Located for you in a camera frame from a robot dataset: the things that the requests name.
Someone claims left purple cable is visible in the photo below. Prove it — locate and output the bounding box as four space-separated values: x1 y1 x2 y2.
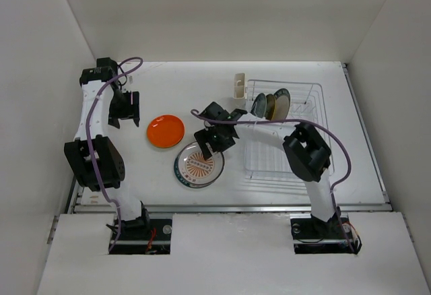
86 57 144 253

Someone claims white plate sunburst pattern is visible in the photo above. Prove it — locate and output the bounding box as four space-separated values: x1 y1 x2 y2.
174 141 225 189

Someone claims white wire dish rack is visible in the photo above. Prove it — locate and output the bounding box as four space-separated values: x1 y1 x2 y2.
242 78 334 181

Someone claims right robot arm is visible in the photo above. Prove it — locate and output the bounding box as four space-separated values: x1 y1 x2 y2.
191 102 341 237

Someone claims lime green plate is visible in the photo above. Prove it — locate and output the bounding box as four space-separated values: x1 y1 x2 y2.
149 136 183 149

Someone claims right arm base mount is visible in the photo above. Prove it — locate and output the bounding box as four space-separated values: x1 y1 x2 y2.
290 216 362 255

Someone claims white plate teal rim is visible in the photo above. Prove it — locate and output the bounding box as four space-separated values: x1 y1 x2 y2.
272 88 291 120

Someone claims white cutlery holder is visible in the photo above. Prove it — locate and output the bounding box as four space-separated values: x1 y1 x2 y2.
233 73 246 108

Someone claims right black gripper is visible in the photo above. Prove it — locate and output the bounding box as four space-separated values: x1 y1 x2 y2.
194 125 236 160

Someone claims amber patterned plate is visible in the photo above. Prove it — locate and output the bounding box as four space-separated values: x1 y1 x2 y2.
264 94 276 120

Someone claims dark green patterned plate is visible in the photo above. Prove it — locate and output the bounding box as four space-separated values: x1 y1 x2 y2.
251 93 268 119

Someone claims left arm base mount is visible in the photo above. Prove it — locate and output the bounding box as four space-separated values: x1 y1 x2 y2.
106 218 172 255

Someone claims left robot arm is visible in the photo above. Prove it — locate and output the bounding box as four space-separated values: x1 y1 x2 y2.
64 57 151 239

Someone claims orange plate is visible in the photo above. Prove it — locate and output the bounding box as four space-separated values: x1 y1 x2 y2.
146 114 185 141

